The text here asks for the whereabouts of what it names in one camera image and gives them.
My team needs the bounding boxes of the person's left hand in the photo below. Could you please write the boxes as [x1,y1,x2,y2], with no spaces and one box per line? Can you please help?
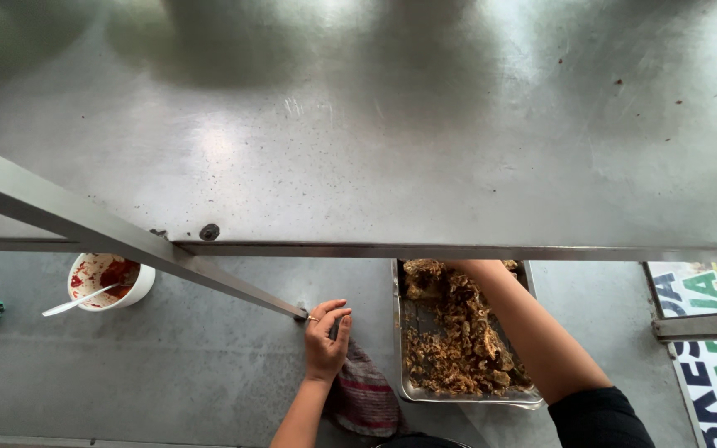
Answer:
[304,299,354,382]

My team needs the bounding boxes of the striped cloth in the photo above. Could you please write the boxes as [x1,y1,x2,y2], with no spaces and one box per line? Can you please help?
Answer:
[323,339,404,438]

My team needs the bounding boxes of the metal tray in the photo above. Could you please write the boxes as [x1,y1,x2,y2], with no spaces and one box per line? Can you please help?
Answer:
[391,259,545,410]

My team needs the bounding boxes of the black round pot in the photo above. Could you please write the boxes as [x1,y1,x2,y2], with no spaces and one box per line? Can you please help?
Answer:
[373,433,473,448]

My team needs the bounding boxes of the heap of fried brown food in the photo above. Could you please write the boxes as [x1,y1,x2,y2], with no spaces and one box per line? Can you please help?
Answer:
[401,259,532,397]

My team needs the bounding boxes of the white bowl with red sauce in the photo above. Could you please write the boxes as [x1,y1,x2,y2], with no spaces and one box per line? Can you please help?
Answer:
[67,253,156,312]

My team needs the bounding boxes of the stainless steel shelf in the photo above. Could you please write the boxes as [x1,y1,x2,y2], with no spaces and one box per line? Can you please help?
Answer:
[0,0,717,263]

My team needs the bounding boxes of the diagonal steel brace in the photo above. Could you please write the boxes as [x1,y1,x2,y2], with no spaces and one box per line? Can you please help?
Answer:
[0,136,310,322]

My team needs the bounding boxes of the white spoon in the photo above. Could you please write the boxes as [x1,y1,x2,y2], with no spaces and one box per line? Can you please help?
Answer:
[41,282,124,317]

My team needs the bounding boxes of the black sleeve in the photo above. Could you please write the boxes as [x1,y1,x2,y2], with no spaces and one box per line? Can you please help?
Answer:
[547,386,657,448]

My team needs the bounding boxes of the grey metal frame bar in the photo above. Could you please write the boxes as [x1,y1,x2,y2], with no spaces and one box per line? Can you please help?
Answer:
[652,310,717,342]

